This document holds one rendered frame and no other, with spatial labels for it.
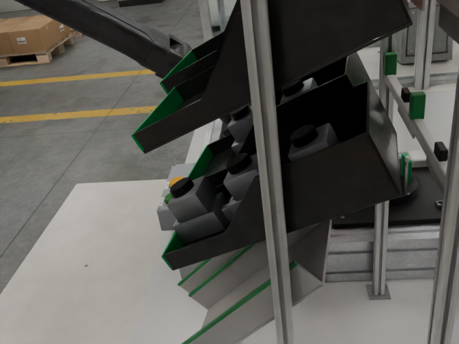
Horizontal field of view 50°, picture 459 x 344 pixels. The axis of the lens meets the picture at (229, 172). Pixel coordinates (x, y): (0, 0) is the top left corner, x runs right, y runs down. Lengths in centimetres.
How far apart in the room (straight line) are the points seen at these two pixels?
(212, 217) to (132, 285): 54
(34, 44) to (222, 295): 571
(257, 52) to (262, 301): 31
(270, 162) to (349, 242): 55
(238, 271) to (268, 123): 36
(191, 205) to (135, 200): 80
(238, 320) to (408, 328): 42
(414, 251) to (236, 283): 39
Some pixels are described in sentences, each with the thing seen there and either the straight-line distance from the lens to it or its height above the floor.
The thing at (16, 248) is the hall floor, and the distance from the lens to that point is 298.
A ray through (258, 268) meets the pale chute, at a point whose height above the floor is 109.
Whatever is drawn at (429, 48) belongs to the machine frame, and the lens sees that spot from 185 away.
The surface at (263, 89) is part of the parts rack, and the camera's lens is 42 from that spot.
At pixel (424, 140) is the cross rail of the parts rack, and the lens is 58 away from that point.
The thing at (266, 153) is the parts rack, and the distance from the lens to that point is 44.
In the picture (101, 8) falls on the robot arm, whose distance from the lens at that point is 91.
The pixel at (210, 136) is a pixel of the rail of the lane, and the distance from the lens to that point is 141.
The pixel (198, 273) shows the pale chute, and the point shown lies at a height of 105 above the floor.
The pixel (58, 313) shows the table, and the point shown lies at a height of 86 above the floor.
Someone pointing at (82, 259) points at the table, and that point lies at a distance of 123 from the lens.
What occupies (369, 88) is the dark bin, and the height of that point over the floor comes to 137.
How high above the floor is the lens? 158
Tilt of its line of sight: 30 degrees down
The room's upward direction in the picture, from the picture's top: 8 degrees counter-clockwise
